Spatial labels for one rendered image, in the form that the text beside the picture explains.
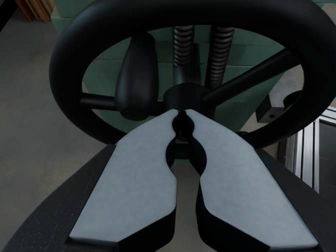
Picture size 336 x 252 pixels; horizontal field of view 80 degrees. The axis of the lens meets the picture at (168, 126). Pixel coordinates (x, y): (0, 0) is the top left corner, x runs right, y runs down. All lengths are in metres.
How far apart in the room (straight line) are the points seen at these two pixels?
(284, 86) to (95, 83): 0.46
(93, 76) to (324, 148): 0.97
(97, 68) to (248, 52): 0.30
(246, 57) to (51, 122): 1.10
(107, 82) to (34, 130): 0.88
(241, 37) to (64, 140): 1.08
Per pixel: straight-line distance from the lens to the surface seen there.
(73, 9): 0.39
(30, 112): 1.40
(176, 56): 0.26
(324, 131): 1.15
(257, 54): 0.44
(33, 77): 1.56
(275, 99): 0.55
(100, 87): 0.52
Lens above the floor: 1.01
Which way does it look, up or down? 63 degrees down
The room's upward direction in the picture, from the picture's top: 3 degrees clockwise
